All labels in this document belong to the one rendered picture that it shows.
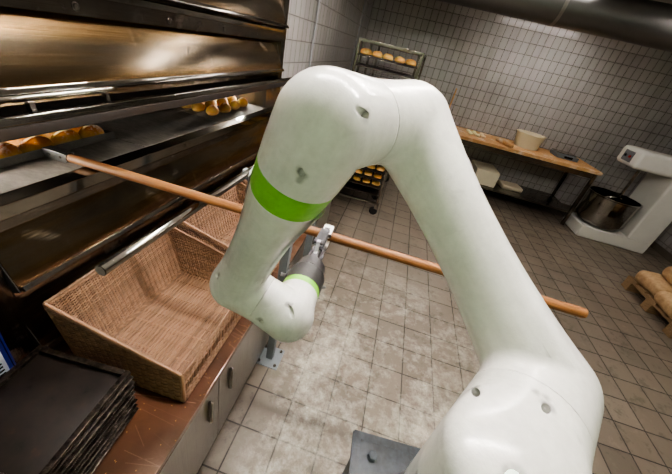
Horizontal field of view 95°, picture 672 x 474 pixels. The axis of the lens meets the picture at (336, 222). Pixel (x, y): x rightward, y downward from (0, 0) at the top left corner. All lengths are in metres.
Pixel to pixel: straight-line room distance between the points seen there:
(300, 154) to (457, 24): 5.51
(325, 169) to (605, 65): 6.08
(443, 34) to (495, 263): 5.43
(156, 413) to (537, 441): 1.13
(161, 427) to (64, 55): 1.12
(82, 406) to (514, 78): 5.90
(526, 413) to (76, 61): 1.25
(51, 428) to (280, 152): 0.95
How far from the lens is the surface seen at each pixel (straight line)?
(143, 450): 1.27
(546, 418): 0.41
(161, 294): 1.63
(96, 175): 1.32
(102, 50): 1.28
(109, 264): 0.89
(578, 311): 1.16
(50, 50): 1.18
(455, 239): 0.43
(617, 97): 6.48
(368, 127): 0.34
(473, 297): 0.45
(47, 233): 1.29
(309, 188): 0.36
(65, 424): 1.13
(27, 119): 0.98
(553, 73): 6.09
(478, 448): 0.36
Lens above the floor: 1.72
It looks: 30 degrees down
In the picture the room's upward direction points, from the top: 14 degrees clockwise
